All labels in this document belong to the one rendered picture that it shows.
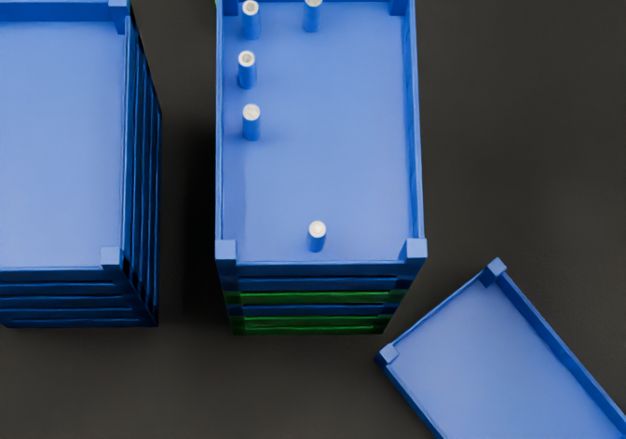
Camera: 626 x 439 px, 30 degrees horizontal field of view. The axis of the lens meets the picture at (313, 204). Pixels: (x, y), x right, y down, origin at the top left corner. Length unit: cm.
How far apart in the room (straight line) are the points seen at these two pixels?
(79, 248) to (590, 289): 71
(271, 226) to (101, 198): 21
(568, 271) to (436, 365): 23
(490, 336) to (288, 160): 50
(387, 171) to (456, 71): 51
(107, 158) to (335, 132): 26
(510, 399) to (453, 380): 8
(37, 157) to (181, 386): 41
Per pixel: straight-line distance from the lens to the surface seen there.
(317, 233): 111
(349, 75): 123
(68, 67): 134
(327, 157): 120
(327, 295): 129
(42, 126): 132
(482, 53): 170
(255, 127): 116
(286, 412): 156
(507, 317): 160
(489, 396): 158
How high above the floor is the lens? 155
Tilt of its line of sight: 75 degrees down
